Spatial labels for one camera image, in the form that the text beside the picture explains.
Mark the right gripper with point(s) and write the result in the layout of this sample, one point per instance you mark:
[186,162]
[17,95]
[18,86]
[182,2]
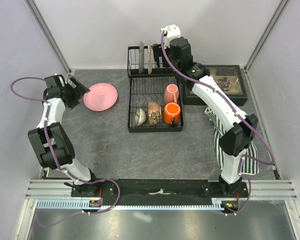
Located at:
[158,52]

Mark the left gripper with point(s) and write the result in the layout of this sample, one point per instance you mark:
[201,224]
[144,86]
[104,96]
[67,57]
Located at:
[79,91]

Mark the speckled cream plate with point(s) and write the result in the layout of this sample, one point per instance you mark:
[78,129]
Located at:
[150,61]

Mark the grey glass plate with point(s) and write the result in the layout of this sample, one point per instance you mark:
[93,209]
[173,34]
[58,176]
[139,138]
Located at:
[141,57]

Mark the pink plate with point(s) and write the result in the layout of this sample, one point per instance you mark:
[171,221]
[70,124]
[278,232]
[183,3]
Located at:
[100,97]

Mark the pink patterned bowl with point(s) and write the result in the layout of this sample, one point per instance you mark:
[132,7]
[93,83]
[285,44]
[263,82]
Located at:
[154,113]

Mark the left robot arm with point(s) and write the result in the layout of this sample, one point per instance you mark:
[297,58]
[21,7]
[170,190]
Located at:
[51,144]

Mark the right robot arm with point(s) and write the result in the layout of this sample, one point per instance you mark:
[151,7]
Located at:
[238,126]

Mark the pink mug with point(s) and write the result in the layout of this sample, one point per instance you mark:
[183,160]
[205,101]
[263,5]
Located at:
[171,94]

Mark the orange mug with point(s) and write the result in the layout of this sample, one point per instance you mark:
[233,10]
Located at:
[172,113]

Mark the small green patterned bowl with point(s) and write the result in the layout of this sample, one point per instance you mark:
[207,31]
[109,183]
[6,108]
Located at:
[140,117]

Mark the dark floral fabric piece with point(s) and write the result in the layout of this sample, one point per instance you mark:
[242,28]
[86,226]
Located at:
[224,84]

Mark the black compartment display box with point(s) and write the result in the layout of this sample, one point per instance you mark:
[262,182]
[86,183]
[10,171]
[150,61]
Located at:
[237,92]

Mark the striped green white towel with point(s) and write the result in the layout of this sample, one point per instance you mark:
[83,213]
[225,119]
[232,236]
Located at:
[249,166]

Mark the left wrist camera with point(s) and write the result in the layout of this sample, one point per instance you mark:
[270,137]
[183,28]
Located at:
[59,80]

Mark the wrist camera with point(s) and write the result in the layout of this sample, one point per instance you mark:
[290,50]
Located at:
[170,32]
[59,80]

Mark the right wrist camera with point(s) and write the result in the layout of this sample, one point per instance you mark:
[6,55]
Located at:
[170,32]

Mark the black wire dish rack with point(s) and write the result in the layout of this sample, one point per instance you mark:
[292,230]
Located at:
[144,88]

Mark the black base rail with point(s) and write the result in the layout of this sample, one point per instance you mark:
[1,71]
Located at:
[165,192]

